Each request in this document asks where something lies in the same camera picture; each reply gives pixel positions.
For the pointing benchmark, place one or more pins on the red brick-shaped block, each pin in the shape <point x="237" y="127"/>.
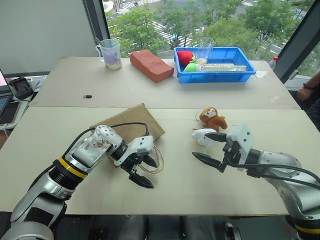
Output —
<point x="150" y="65"/>

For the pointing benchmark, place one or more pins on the bystander's forearm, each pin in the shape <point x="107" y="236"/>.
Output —
<point x="315" y="78"/>

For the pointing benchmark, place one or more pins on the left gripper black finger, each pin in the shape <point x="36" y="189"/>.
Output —
<point x="151" y="162"/>
<point x="142" y="181"/>

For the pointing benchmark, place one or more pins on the blue plastic bin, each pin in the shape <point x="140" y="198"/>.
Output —
<point x="215" y="76"/>

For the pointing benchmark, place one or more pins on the white plush toy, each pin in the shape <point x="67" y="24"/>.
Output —
<point x="200" y="137"/>

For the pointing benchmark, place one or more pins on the plastic bottle with red cap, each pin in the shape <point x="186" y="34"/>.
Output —
<point x="273" y="63"/>

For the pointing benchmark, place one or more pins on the purple plastic scoop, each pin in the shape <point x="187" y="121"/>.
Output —
<point x="111" y="55"/>

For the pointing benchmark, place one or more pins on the black box-shaped device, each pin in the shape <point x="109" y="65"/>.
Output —
<point x="21" y="87"/>

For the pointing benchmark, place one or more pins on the dark window frame pillar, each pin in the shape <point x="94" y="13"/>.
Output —
<point x="300" y="40"/>
<point x="96" y="22"/>

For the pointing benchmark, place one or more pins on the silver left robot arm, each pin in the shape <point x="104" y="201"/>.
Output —
<point x="42" y="200"/>

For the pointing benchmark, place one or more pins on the green plush toy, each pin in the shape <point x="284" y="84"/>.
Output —
<point x="191" y="68"/>

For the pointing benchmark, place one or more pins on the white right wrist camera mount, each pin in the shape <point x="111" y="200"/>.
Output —
<point x="243" y="138"/>

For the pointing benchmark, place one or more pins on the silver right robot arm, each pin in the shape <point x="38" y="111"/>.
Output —
<point x="300" y="200"/>

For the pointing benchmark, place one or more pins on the clear plastic cup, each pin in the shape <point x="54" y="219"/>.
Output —
<point x="205" y="50"/>

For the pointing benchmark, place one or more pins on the small black usb stick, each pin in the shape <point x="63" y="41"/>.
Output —
<point x="87" y="96"/>

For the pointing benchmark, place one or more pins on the bystander's hand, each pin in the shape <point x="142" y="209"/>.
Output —
<point x="304" y="93"/>

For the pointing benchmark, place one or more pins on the black wristwatch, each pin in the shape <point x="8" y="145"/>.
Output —
<point x="308" y="87"/>

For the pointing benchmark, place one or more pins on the brown paper bag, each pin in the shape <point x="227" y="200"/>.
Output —
<point x="140" y="117"/>

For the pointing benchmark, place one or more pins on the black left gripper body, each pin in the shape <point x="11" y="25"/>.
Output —
<point x="132" y="163"/>

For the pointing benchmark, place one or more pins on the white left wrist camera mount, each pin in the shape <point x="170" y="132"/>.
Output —
<point x="141" y="144"/>

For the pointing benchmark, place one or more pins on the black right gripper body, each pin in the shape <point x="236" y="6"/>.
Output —
<point x="231" y="153"/>

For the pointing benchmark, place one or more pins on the bystander's dark trousers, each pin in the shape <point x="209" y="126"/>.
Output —
<point x="315" y="112"/>

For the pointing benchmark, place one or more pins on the brown monkey plush toy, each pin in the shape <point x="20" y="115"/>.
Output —
<point x="212" y="120"/>

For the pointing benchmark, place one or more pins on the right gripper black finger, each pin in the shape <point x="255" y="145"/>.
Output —
<point x="217" y="137"/>
<point x="210" y="161"/>

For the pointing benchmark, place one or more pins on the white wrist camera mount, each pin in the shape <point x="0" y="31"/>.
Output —
<point x="141" y="144"/>
<point x="243" y="138"/>

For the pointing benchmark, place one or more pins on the red strawberry plush toy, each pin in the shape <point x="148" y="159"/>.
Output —
<point x="185" y="57"/>

